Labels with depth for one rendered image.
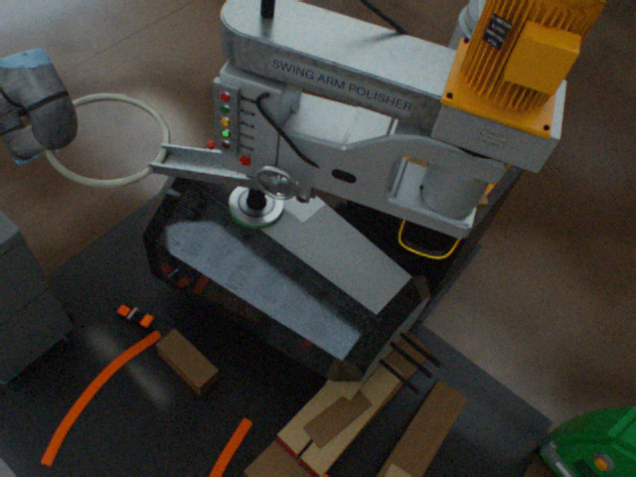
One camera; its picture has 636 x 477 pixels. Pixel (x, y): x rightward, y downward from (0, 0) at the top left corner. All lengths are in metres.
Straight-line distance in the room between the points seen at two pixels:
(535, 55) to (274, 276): 1.29
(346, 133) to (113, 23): 3.10
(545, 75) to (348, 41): 0.54
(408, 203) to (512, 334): 1.55
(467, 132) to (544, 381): 1.90
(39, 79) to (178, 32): 2.92
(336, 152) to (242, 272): 0.73
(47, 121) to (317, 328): 1.18
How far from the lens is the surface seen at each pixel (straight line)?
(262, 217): 2.20
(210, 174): 2.13
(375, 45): 1.61
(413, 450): 2.67
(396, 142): 1.64
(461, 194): 1.75
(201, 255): 2.33
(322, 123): 1.78
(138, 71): 4.15
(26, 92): 1.63
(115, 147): 3.65
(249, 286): 2.24
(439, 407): 2.77
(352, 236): 2.23
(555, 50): 1.32
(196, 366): 2.68
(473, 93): 1.51
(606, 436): 2.65
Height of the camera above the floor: 2.62
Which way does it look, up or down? 55 degrees down
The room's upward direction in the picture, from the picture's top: 11 degrees clockwise
